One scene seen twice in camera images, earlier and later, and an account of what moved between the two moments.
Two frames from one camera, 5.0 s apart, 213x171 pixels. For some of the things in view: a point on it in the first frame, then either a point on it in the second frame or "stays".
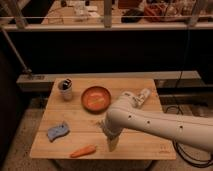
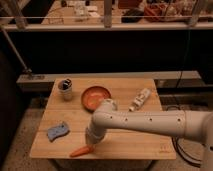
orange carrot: (84, 151) stays
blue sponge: (53, 133) stays
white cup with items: (65, 87) stays
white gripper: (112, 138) -> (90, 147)
